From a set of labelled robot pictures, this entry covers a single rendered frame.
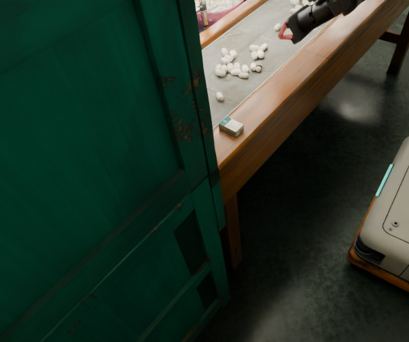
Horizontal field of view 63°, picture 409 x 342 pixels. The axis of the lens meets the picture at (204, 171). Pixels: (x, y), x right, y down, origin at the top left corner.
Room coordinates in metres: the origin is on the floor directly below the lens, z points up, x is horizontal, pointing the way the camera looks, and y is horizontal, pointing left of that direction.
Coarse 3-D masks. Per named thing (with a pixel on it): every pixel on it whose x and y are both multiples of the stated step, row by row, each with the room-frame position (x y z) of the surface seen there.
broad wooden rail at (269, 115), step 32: (384, 0) 1.16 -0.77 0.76; (320, 32) 1.06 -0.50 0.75; (352, 32) 0.99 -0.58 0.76; (384, 32) 1.22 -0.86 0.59; (288, 64) 0.88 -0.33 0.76; (320, 64) 0.85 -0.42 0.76; (352, 64) 1.03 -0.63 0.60; (256, 96) 0.76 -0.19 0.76; (288, 96) 0.73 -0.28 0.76; (320, 96) 0.87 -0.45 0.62; (256, 128) 0.63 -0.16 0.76; (288, 128) 0.74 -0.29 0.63; (224, 160) 0.54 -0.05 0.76; (256, 160) 0.62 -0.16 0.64; (224, 192) 0.53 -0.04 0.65
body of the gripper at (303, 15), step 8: (304, 8) 0.88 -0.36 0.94; (296, 16) 0.85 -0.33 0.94; (304, 16) 0.82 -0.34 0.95; (312, 16) 0.80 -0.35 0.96; (288, 24) 0.83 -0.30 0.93; (296, 24) 0.83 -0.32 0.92; (304, 24) 0.82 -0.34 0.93; (312, 24) 0.80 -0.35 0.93; (320, 24) 0.80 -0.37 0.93; (296, 32) 0.82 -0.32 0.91; (304, 32) 0.82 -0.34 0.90; (296, 40) 0.81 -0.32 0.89
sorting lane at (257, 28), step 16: (272, 0) 1.37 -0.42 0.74; (288, 0) 1.35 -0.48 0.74; (256, 16) 1.27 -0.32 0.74; (272, 16) 1.24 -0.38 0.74; (288, 16) 1.22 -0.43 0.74; (336, 16) 1.15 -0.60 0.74; (240, 32) 1.18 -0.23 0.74; (256, 32) 1.15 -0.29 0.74; (272, 32) 1.13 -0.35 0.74; (288, 32) 1.11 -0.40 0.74; (208, 48) 1.11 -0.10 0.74; (240, 48) 1.07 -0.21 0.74; (272, 48) 1.03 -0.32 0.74; (288, 48) 1.01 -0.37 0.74; (208, 64) 1.01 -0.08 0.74; (240, 64) 0.97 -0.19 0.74; (256, 64) 0.95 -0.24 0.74; (272, 64) 0.93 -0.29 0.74; (208, 80) 0.92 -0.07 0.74; (224, 80) 0.90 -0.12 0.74; (240, 80) 0.88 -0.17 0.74; (256, 80) 0.87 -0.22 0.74; (224, 96) 0.82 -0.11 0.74; (240, 96) 0.80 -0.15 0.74; (224, 112) 0.75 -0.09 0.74
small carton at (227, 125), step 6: (222, 120) 0.67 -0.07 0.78; (228, 120) 0.66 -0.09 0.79; (234, 120) 0.66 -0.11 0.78; (222, 126) 0.65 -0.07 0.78; (228, 126) 0.64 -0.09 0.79; (234, 126) 0.63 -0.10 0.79; (240, 126) 0.63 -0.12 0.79; (228, 132) 0.63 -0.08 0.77; (234, 132) 0.62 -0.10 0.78; (240, 132) 0.62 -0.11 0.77
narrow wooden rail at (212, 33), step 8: (248, 0) 1.36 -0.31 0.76; (256, 0) 1.35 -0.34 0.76; (264, 0) 1.36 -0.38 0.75; (240, 8) 1.31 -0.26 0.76; (248, 8) 1.29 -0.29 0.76; (256, 8) 1.32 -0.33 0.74; (224, 16) 1.27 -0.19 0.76; (232, 16) 1.25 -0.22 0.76; (240, 16) 1.25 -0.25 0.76; (216, 24) 1.22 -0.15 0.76; (224, 24) 1.21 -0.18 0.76; (232, 24) 1.22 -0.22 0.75; (208, 32) 1.17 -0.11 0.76; (216, 32) 1.16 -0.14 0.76; (224, 32) 1.19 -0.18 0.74; (200, 40) 1.13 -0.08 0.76; (208, 40) 1.13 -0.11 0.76
